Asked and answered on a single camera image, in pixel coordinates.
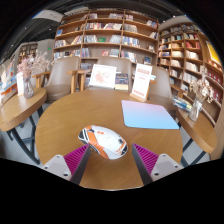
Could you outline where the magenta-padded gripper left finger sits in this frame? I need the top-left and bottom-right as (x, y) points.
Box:
(41, 143), (92, 186)

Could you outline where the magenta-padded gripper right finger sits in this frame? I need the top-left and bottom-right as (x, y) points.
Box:
(131, 142), (184, 186)

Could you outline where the white and orange computer mouse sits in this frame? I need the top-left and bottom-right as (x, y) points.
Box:
(77, 124), (129, 160)

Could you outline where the pink and blue mouse pad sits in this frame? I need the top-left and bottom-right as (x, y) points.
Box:
(120, 99), (180, 130)

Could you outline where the stack of colourful books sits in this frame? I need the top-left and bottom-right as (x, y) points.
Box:
(172, 95), (194, 113)

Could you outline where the glass vase with dried flowers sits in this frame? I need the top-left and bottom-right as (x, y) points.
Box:
(187, 74), (214, 122)
(17, 51), (51, 100)

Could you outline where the white sign on wooden base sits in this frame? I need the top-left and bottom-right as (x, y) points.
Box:
(129, 63), (153, 103)

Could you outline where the dark upright book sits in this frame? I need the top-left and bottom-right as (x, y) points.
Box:
(114, 72), (130, 92)

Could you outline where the white framed floral picture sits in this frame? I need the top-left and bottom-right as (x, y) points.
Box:
(88, 63), (118, 90)

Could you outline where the colourful book display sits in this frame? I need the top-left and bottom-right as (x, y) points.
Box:
(0, 59), (18, 104)

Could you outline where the distant wooden bookshelf unit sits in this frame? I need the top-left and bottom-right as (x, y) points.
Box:
(18, 42), (39, 64)

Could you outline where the wide wooden bookshelf unit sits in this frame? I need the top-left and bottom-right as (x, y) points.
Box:
(52, 9), (160, 69)

